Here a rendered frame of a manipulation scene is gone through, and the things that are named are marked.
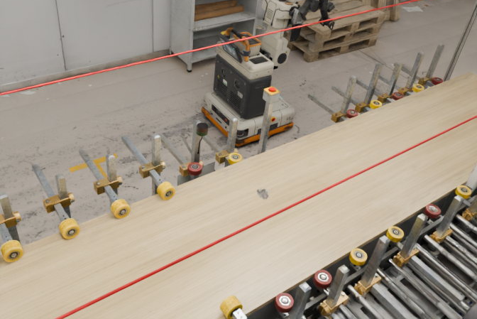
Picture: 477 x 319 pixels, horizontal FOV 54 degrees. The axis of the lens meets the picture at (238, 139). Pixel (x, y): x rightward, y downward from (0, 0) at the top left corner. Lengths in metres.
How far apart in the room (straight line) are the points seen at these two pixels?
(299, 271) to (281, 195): 0.49
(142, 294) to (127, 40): 3.64
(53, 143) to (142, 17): 1.74
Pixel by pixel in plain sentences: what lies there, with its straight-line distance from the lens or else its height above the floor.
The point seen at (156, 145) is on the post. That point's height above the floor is 1.11.
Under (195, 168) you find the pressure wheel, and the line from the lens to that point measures 2.66.
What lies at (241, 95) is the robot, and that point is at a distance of 4.05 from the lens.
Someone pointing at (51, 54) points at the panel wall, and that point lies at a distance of 5.09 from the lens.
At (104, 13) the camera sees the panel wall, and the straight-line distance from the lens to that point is 5.11.
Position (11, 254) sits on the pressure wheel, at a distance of 2.29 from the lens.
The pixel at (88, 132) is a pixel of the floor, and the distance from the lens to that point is 4.44.
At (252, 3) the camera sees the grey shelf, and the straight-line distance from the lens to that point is 5.63.
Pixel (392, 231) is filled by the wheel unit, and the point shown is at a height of 0.90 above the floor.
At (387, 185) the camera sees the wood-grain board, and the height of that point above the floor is 0.90.
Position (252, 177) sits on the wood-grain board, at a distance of 2.64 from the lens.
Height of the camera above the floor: 2.66
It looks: 37 degrees down
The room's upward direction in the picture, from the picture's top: 8 degrees clockwise
